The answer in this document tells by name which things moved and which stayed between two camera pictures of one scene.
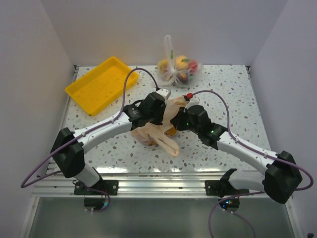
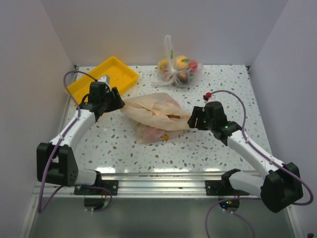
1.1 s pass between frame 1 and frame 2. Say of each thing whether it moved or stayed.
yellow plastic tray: stayed
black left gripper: moved
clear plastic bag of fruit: stayed
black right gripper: moved
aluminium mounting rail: stayed
